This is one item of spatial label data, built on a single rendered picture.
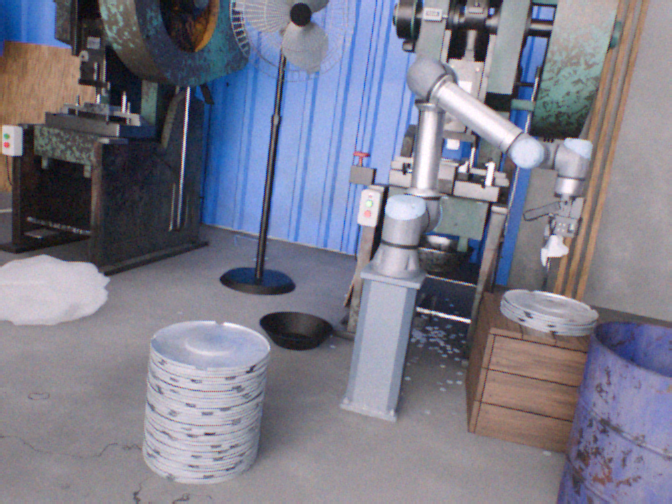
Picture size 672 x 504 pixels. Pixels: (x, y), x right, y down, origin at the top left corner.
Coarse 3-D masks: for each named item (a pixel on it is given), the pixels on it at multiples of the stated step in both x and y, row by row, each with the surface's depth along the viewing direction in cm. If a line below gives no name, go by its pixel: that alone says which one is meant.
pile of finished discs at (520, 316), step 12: (504, 300) 187; (504, 312) 186; (516, 312) 180; (528, 312) 180; (528, 324) 179; (540, 324) 175; (552, 324) 174; (564, 324) 175; (576, 324) 174; (588, 324) 176
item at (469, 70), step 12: (456, 60) 231; (468, 60) 233; (480, 60) 236; (456, 72) 232; (468, 72) 230; (480, 72) 229; (468, 84) 231; (480, 84) 230; (456, 120) 232; (456, 132) 236; (468, 132) 234
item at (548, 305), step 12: (516, 300) 188; (528, 300) 190; (540, 300) 190; (552, 300) 192; (564, 300) 196; (540, 312) 178; (552, 312) 180; (564, 312) 182; (576, 312) 184; (588, 312) 186
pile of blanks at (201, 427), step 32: (160, 384) 135; (192, 384) 132; (224, 384) 135; (256, 384) 141; (160, 416) 136; (192, 416) 134; (224, 416) 136; (256, 416) 144; (160, 448) 138; (192, 448) 136; (224, 448) 138; (256, 448) 150; (192, 480) 138; (224, 480) 141
